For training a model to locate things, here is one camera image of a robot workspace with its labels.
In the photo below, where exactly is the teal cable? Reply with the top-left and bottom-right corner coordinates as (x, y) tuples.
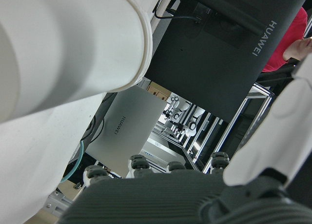
(60, 140), (86, 183)

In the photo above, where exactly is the black Huawei monitor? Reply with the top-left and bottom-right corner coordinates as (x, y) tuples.
(145, 0), (308, 124)

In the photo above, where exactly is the silver Huawei laptop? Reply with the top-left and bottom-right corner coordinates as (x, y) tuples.
(85, 86), (167, 179)

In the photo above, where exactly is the brown cardboard box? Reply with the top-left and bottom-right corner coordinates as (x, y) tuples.
(145, 81), (172, 102)

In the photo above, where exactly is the white grey right robot hand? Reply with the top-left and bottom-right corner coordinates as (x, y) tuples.
(57, 54), (312, 224)

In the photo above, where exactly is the aluminium table bracket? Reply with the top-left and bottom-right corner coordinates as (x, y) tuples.
(44, 191), (75, 219)

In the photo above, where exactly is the white cylindrical plastic container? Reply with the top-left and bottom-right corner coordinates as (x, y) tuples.
(0, 0), (154, 122)

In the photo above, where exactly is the black cable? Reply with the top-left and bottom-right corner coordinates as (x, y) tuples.
(152, 3), (201, 24)

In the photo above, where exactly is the white cabinet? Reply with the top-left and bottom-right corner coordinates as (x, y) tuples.
(140, 132), (186, 173)

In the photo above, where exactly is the person bare forearm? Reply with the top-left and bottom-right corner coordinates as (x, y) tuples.
(282, 37), (312, 61)

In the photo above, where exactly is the person in red shirt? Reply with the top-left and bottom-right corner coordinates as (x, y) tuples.
(262, 6), (309, 73)

